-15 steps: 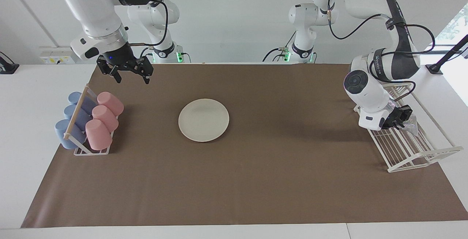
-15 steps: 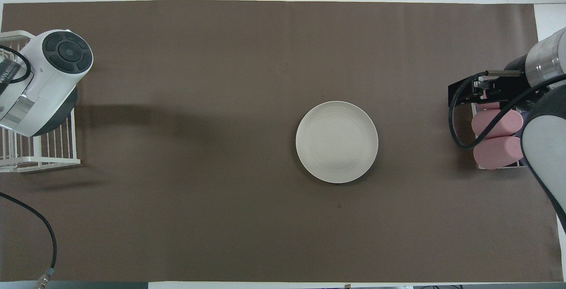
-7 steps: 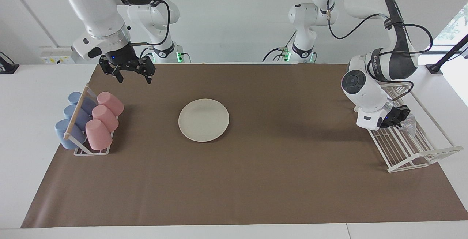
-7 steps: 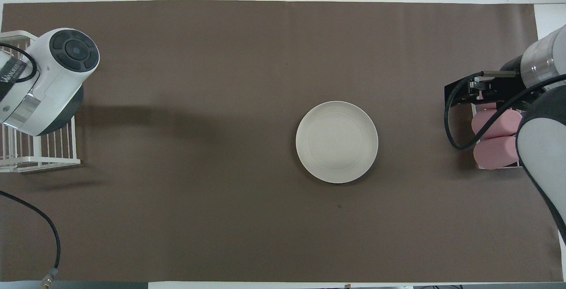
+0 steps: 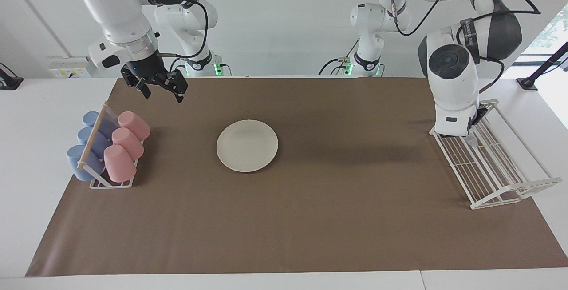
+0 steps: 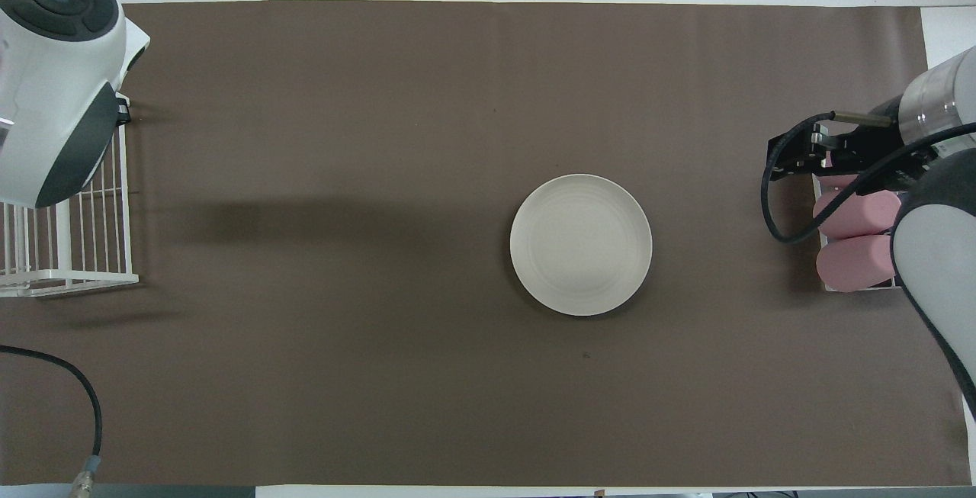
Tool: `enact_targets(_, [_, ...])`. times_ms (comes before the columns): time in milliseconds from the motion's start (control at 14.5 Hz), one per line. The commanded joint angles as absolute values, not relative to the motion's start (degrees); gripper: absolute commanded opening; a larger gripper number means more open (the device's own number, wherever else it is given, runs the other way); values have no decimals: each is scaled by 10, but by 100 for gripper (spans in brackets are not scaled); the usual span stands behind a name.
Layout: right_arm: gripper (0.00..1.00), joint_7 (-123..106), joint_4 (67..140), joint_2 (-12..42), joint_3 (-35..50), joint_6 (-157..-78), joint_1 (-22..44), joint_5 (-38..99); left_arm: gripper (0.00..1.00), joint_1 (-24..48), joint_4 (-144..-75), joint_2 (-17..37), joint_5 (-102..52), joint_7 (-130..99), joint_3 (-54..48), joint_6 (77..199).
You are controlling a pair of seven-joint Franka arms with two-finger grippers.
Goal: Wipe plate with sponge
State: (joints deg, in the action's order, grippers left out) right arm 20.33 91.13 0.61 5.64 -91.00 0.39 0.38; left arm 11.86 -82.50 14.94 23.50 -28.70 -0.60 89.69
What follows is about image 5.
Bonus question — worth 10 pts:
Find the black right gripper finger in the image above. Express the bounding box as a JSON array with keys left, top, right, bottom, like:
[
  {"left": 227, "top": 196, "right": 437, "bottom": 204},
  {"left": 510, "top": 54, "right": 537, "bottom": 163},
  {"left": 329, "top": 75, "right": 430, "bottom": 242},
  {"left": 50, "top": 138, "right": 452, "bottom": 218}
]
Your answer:
[
  {"left": 135, "top": 79, "right": 152, "bottom": 100},
  {"left": 170, "top": 71, "right": 189, "bottom": 103}
]

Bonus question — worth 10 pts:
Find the round white plate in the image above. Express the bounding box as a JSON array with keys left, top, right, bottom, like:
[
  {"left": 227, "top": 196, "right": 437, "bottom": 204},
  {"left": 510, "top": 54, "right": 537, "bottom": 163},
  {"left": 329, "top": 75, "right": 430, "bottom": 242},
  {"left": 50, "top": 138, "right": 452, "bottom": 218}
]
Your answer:
[{"left": 216, "top": 119, "right": 279, "bottom": 174}]

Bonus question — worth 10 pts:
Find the pink plastic cup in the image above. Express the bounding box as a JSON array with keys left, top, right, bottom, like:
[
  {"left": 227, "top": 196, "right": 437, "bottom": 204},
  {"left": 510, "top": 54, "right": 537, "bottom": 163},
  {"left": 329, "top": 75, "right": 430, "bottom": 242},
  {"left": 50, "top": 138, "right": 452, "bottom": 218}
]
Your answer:
[
  {"left": 111, "top": 128, "right": 145, "bottom": 161},
  {"left": 103, "top": 144, "right": 137, "bottom": 183},
  {"left": 118, "top": 111, "right": 151, "bottom": 142}
]

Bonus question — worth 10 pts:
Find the blue plastic cup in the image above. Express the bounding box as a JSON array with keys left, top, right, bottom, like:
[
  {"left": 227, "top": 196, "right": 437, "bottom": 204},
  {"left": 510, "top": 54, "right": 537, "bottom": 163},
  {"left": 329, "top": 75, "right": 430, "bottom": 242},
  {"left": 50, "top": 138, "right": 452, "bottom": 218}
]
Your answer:
[
  {"left": 83, "top": 111, "right": 117, "bottom": 138},
  {"left": 67, "top": 145, "right": 105, "bottom": 182},
  {"left": 77, "top": 127, "right": 111, "bottom": 158}
]

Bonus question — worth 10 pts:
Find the white cup holder rack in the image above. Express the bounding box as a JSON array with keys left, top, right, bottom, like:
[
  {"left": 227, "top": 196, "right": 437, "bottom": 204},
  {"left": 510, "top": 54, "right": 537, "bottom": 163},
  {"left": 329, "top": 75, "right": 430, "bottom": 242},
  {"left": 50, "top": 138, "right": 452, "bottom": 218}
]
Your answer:
[{"left": 77, "top": 102, "right": 145, "bottom": 189}]

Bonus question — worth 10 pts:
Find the black angled stand pole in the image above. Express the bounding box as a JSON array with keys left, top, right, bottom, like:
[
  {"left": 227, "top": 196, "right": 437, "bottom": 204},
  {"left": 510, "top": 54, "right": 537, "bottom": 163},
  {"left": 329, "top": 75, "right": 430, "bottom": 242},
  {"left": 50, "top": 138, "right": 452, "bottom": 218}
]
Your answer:
[{"left": 517, "top": 41, "right": 568, "bottom": 91}]

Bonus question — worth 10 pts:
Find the bright window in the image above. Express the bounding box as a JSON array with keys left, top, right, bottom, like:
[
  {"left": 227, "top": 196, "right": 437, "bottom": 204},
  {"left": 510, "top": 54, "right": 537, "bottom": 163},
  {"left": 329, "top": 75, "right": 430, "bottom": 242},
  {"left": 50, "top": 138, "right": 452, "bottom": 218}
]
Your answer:
[{"left": 523, "top": 4, "right": 568, "bottom": 56}]

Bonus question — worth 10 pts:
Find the brown paper table mat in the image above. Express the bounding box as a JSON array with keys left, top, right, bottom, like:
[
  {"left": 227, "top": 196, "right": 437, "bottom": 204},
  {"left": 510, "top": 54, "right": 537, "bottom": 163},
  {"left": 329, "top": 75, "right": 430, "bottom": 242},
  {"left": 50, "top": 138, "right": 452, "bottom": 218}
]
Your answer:
[{"left": 25, "top": 77, "right": 568, "bottom": 277}]

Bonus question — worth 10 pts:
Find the white wire dish rack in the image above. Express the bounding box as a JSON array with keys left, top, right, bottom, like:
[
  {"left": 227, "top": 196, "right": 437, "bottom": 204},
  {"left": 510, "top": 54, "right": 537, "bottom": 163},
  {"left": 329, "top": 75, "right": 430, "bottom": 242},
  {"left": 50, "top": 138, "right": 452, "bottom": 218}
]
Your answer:
[{"left": 429, "top": 99, "right": 563, "bottom": 210}]

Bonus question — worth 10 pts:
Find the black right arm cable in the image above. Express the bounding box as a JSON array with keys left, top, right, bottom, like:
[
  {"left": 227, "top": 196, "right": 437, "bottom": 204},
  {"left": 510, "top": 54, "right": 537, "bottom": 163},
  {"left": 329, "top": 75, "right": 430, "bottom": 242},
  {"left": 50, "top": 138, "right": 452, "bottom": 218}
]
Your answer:
[{"left": 156, "top": 0, "right": 210, "bottom": 74}]

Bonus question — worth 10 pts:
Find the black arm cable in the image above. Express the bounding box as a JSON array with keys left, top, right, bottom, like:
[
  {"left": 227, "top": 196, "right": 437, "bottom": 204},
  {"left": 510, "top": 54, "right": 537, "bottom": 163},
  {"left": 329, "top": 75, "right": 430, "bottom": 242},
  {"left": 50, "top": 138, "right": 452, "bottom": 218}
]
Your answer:
[
  {"left": 390, "top": 0, "right": 541, "bottom": 94},
  {"left": 156, "top": 0, "right": 210, "bottom": 74}
]

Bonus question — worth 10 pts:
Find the white wall power strip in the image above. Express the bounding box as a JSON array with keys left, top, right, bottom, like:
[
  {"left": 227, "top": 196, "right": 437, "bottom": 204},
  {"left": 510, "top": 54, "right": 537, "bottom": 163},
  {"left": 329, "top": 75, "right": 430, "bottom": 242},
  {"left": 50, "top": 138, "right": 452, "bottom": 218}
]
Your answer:
[{"left": 47, "top": 56, "right": 92, "bottom": 79}]

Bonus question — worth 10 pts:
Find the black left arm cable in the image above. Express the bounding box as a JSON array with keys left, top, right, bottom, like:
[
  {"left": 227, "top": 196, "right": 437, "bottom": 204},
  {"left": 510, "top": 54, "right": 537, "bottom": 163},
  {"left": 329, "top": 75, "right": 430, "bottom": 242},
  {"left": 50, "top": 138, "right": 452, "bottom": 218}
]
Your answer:
[{"left": 390, "top": 0, "right": 541, "bottom": 94}]

